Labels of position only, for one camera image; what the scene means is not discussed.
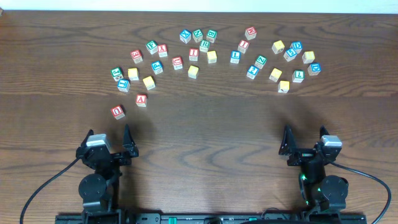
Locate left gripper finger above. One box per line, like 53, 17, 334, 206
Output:
81, 129, 94, 146
123, 124, 137, 150

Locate yellow O block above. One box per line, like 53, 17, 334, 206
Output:
127, 68, 139, 81

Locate yellow C block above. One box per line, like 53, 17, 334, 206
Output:
188, 65, 199, 79

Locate green R block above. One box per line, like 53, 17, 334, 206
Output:
199, 40, 210, 52

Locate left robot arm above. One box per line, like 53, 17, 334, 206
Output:
76, 125, 139, 224

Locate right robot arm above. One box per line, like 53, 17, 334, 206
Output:
279, 125, 349, 222

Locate red U block lower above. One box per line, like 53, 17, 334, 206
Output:
111, 105, 125, 119

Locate red u block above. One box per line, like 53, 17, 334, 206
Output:
172, 57, 183, 70
111, 105, 125, 119

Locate red A block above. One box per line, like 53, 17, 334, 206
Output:
136, 95, 147, 107

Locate blue T block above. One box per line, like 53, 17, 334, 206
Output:
117, 79, 130, 93

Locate yellow block right lower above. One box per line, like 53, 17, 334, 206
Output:
278, 80, 290, 93

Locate green L block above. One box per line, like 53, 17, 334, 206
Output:
292, 70, 305, 83

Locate blue D block lower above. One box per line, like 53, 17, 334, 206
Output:
308, 63, 322, 76

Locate blue d block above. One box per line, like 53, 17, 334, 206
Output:
308, 63, 322, 76
290, 41, 303, 54

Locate green J block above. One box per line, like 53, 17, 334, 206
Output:
111, 67, 124, 82

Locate yellow block left lower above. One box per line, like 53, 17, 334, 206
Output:
142, 76, 155, 90

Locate yellow block right middle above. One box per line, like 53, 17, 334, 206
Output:
269, 68, 282, 82

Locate yellow block far right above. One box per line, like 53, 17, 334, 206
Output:
302, 51, 315, 64

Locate blue 2 block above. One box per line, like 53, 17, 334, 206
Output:
246, 65, 259, 80

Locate blue S block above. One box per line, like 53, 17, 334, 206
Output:
284, 48, 297, 62

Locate blue P block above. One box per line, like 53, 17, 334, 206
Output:
151, 61, 163, 75

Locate red G block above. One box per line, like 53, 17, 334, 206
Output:
131, 50, 143, 63

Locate blue D block upper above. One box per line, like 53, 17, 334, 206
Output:
290, 41, 303, 54

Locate green Z block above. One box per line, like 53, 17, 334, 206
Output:
254, 55, 267, 69

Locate yellow block right upper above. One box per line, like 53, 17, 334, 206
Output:
272, 40, 285, 54

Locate red U block upper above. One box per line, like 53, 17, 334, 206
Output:
172, 57, 183, 70

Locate green F block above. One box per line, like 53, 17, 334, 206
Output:
146, 40, 158, 55

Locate red Y block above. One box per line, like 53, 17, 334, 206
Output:
157, 44, 168, 57

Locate blue L block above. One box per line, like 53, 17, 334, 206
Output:
230, 50, 241, 64

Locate red I block right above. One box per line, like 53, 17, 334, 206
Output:
238, 40, 249, 54

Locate red i block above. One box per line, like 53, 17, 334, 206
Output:
188, 49, 199, 62
238, 40, 249, 54

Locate red I block left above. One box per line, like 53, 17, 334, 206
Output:
188, 49, 199, 62

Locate yellow block centre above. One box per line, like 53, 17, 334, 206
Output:
207, 50, 218, 63

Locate red M block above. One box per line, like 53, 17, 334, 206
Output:
245, 26, 257, 40

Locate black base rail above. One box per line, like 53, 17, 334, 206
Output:
55, 213, 367, 224

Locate left black cable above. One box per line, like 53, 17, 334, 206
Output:
19, 157, 80, 224

